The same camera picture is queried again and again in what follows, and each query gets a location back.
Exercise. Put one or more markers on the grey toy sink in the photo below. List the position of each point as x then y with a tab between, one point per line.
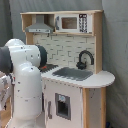
72	73

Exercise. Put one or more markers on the black toy faucet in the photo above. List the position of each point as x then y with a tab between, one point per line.
80	64

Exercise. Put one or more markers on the white cupboard door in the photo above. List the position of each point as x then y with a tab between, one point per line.
74	93

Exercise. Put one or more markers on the black toy stovetop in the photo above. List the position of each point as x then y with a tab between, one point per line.
47	68

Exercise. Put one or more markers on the white toy microwave door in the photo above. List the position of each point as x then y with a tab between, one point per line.
73	23

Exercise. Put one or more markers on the wooden toy kitchen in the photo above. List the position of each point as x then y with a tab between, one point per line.
63	49

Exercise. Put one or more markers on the grey range hood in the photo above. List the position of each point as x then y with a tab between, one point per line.
39	26

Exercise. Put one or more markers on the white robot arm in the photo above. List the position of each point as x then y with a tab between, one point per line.
24	62

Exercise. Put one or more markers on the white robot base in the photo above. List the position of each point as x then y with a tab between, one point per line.
39	122

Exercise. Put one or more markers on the grey ice dispenser panel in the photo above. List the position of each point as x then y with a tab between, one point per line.
63	106

